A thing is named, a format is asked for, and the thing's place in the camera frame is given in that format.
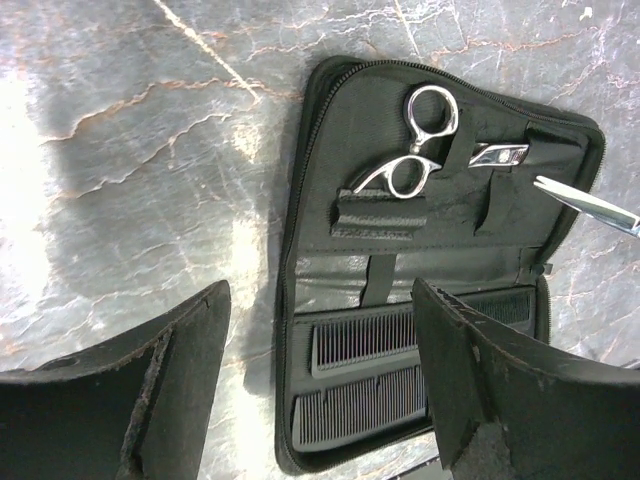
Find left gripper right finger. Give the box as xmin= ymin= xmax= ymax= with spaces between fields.
xmin=412 ymin=280 xmax=639 ymax=479

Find silver scissors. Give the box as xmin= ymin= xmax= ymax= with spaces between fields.
xmin=533 ymin=176 xmax=639 ymax=239
xmin=351 ymin=84 xmax=531 ymax=200

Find black tool case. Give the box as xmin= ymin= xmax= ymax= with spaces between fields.
xmin=274 ymin=56 xmax=606 ymax=475

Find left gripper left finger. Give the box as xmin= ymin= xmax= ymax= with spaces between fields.
xmin=1 ymin=281 xmax=231 ymax=479

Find black comb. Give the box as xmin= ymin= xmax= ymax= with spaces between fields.
xmin=309 ymin=287 xmax=535 ymax=379
xmin=292 ymin=365 xmax=427 ymax=452

